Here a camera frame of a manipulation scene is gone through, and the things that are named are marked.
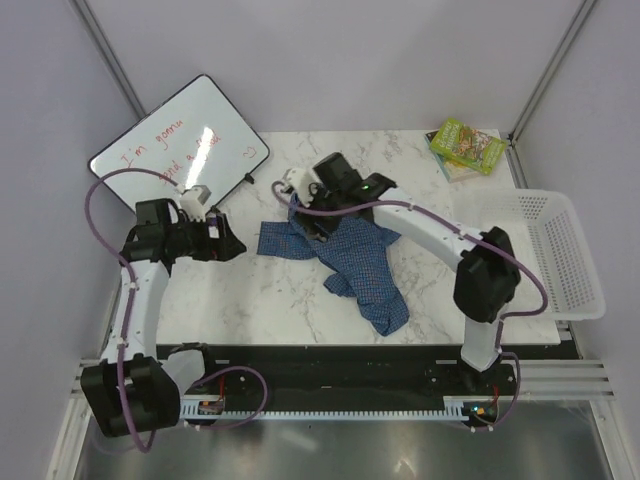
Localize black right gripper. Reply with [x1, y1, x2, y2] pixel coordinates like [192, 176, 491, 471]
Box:
[292, 179, 346, 245]

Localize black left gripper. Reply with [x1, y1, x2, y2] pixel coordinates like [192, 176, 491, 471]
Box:
[166, 213, 245, 262]

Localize blue checked long sleeve shirt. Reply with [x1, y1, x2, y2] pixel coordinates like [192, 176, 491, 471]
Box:
[257, 213, 410, 336]

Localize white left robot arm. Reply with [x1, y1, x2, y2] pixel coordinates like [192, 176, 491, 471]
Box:
[80, 199, 246, 438]

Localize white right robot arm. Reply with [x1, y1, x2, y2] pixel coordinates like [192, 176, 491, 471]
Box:
[285, 153, 521, 394]

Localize purple marker pen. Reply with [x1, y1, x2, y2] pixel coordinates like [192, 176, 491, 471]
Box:
[206, 213, 220, 239]

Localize whiteboard with red writing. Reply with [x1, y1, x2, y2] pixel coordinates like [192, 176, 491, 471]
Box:
[88, 74, 270, 209]

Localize green illustrated book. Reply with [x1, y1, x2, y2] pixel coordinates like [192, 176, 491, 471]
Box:
[425, 118, 507, 183]

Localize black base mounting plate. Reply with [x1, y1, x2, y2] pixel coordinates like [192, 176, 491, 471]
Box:
[189, 345, 517, 411]

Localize white perforated plastic basket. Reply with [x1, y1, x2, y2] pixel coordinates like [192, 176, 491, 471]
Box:
[452, 189, 606, 321]

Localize white slotted cable duct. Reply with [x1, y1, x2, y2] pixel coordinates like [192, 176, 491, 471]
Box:
[179, 398, 493, 423]

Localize left grey corner post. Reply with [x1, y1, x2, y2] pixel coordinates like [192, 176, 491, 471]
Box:
[69, 0, 147, 120]

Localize grey corner post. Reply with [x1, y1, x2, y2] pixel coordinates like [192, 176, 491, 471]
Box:
[69, 0, 147, 120]
[507, 0, 600, 147]

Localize aluminium frame rails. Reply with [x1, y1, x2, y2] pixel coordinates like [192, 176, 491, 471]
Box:
[49, 319, 640, 480]

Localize right grey corner post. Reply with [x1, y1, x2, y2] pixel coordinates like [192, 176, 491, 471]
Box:
[507, 0, 600, 147]

